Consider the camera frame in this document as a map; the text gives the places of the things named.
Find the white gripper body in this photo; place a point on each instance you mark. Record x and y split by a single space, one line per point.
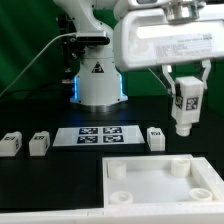
144 38

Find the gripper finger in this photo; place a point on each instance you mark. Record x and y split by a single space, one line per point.
170 84
206 68

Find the white square table top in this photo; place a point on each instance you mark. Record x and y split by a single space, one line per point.
163 179

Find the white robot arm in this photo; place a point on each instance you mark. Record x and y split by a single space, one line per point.
98 83

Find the black stand behind robot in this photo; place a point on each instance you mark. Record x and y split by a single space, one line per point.
71 52

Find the white sheet with tags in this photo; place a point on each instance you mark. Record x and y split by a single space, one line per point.
106 135

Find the white L-shaped obstacle fence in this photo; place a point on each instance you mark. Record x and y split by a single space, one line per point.
192 213

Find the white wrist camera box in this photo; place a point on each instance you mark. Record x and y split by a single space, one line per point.
122 7

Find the black camera on base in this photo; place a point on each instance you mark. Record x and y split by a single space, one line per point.
93 38

